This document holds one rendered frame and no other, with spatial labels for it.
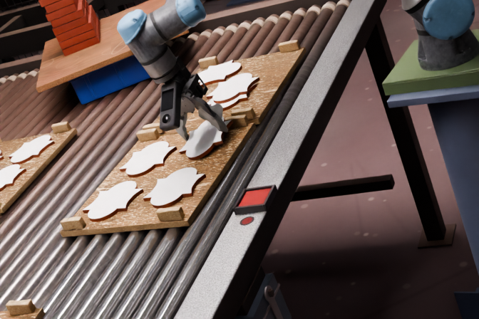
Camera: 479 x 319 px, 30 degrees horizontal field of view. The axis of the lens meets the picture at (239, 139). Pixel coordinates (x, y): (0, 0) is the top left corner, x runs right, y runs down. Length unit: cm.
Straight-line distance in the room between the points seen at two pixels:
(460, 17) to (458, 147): 40
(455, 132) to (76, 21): 131
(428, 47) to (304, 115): 34
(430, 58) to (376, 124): 191
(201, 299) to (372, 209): 189
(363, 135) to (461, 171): 173
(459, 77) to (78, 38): 133
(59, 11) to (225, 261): 143
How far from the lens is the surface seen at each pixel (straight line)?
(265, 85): 239
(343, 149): 399
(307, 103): 225
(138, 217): 199
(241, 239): 179
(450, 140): 230
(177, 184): 203
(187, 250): 184
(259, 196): 188
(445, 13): 203
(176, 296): 171
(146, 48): 205
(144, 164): 220
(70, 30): 298
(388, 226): 337
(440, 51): 220
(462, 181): 236
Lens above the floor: 181
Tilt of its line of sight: 24 degrees down
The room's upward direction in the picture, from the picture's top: 22 degrees counter-clockwise
